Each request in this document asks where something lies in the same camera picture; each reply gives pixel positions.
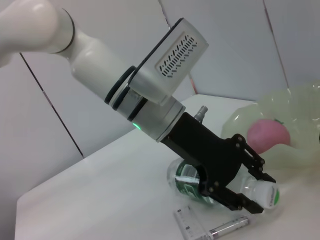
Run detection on clear green-label water bottle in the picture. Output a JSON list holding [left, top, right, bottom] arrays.
[[166, 158, 280, 210]]

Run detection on translucent green fruit plate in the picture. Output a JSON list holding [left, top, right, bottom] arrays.
[[222, 79, 320, 173]]

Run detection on clear plastic ruler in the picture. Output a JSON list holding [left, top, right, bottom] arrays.
[[174, 206, 213, 240]]

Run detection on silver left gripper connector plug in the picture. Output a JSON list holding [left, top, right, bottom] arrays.
[[194, 105, 208, 123]]

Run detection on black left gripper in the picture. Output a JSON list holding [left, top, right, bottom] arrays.
[[161, 112, 277, 215]]

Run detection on pink peach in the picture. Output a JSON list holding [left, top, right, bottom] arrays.
[[247, 118, 291, 155]]

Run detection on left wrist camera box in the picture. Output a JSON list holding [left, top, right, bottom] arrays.
[[128, 17, 210, 105]]

